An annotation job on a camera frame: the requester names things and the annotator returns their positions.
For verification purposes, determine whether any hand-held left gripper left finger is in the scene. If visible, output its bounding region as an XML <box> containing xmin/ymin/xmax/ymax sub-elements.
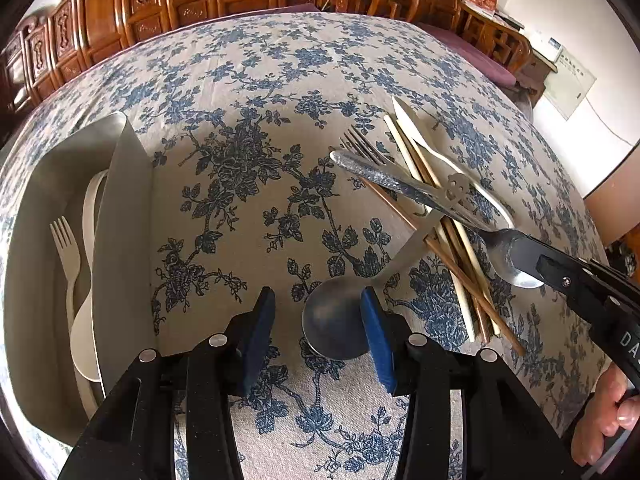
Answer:
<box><xmin>57</xmin><ymin>286</ymin><xmax>277</xmax><ymax>480</ymax></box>

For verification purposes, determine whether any brown chopstick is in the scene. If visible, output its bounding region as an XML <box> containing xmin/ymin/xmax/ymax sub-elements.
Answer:
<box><xmin>364</xmin><ymin>179</ymin><xmax>492</xmax><ymax>345</ymax></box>
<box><xmin>414</xmin><ymin>150</ymin><xmax>527</xmax><ymax>357</ymax></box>

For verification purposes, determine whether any metal ladle with smiley handle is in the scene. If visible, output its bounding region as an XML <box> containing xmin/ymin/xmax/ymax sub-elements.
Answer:
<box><xmin>301</xmin><ymin>172</ymin><xmax>473</xmax><ymax>361</ymax></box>

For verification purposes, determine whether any metal spoon with patterned handle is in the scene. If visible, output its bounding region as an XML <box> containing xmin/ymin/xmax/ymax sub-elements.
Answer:
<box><xmin>328</xmin><ymin>150</ymin><xmax>546</xmax><ymax>290</ymax></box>

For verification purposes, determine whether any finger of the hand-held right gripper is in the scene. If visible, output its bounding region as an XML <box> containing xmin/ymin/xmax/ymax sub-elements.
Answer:
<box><xmin>510</xmin><ymin>231</ymin><xmax>593</xmax><ymax>293</ymax></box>

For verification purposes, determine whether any blue floral tablecloth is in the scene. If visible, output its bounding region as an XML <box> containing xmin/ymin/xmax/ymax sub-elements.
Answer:
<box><xmin>0</xmin><ymin>10</ymin><xmax>608</xmax><ymax>480</ymax></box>

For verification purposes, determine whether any cream plastic knife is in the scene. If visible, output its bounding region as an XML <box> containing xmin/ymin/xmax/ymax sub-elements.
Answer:
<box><xmin>391</xmin><ymin>96</ymin><xmax>452</xmax><ymax>162</ymax></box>

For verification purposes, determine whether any copper metal fork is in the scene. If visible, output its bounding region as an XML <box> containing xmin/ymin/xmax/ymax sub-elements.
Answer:
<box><xmin>339</xmin><ymin>126</ymin><xmax>431</xmax><ymax>231</ymax></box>

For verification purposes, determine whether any person's right hand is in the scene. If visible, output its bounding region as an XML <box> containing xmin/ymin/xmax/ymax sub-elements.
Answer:
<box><xmin>570</xmin><ymin>362</ymin><xmax>640</xmax><ymax>468</ymax></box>

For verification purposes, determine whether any grey utensil tray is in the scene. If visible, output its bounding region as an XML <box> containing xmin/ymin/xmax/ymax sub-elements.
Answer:
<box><xmin>2</xmin><ymin>111</ymin><xmax>156</xmax><ymax>448</ymax></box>

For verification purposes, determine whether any white plastic fork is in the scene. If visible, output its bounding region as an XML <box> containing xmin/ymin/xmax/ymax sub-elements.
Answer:
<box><xmin>49</xmin><ymin>216</ymin><xmax>84</xmax><ymax>332</ymax></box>

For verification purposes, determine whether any white wall poster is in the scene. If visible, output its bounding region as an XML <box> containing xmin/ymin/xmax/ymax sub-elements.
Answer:
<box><xmin>542</xmin><ymin>37</ymin><xmax>599</xmax><ymax>121</ymax></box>

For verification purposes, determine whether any white plastic spoon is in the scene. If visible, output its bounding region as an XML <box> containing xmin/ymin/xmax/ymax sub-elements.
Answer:
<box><xmin>69</xmin><ymin>170</ymin><xmax>110</xmax><ymax>385</ymax></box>

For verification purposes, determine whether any carved wooden cabinet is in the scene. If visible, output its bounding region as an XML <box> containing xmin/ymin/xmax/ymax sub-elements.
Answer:
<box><xmin>0</xmin><ymin>0</ymin><xmax>463</xmax><ymax>117</ymax></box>

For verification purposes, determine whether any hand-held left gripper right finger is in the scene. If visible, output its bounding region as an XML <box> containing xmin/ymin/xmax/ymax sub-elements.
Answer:
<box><xmin>360</xmin><ymin>286</ymin><xmax>581</xmax><ymax>480</ymax></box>

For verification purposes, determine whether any cream chopstick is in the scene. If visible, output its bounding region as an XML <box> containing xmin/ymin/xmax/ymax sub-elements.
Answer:
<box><xmin>383</xmin><ymin>115</ymin><xmax>477</xmax><ymax>343</ymax></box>
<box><xmin>396</xmin><ymin>119</ymin><xmax>502</xmax><ymax>337</ymax></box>

